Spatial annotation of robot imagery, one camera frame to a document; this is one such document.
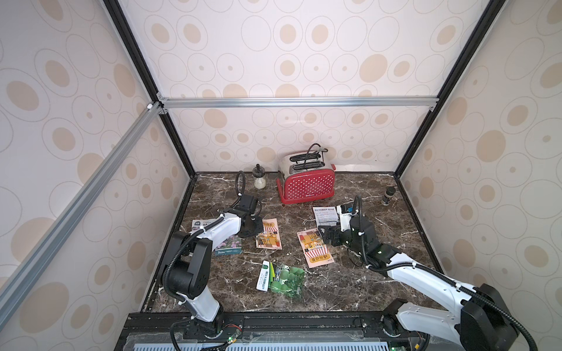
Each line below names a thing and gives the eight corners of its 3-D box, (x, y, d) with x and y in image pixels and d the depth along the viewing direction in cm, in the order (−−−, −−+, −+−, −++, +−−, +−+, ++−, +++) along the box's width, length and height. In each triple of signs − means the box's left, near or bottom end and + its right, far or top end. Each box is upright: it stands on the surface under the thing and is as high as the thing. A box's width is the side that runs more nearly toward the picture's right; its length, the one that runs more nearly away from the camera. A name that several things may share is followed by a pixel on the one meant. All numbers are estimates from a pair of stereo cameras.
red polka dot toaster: (285, 210, 107) (285, 179, 90) (275, 185, 118) (273, 153, 101) (331, 197, 112) (339, 166, 95) (317, 174, 123) (322, 142, 106)
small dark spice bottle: (381, 206, 109) (388, 193, 102) (379, 199, 112) (386, 186, 104) (389, 206, 109) (397, 193, 102) (387, 199, 112) (394, 186, 104)
